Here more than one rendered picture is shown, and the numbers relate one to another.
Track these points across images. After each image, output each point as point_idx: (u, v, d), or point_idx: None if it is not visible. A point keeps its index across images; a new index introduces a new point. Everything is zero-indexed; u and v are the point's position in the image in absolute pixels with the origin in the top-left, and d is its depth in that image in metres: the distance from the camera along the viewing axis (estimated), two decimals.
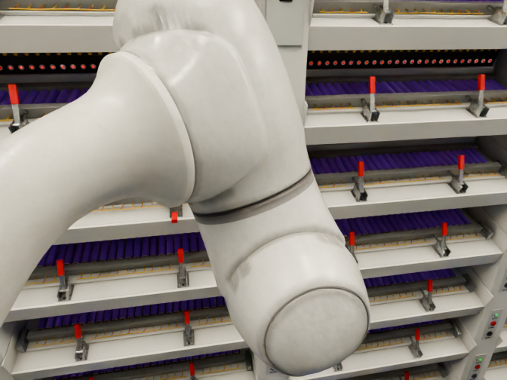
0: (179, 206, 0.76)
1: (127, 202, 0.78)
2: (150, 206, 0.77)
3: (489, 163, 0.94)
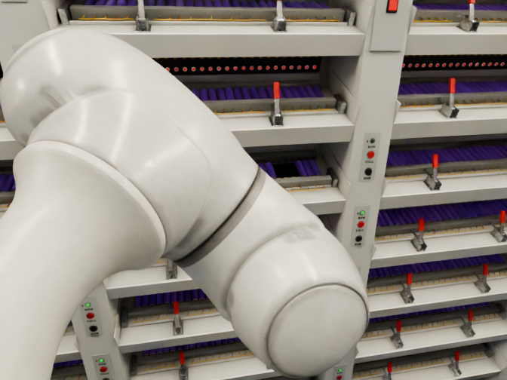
0: None
1: None
2: None
3: None
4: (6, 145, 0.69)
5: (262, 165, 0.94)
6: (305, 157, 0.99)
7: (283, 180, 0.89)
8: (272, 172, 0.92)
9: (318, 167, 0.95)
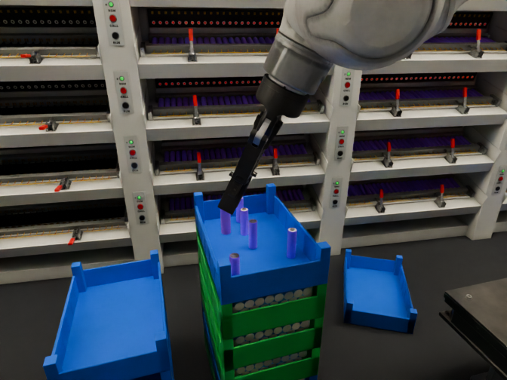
0: None
1: None
2: None
3: None
4: None
5: None
6: None
7: None
8: None
9: None
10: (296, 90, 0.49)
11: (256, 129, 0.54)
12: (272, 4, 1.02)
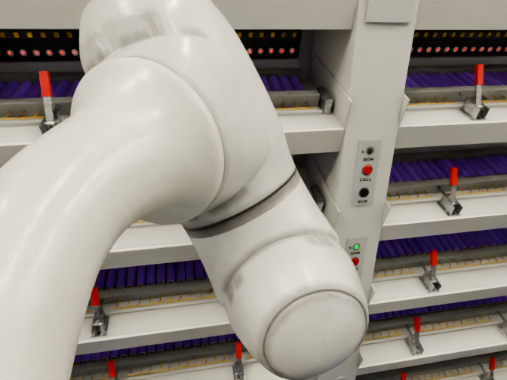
0: None
1: None
2: None
3: None
4: None
5: None
6: None
7: None
8: None
9: None
10: None
11: None
12: None
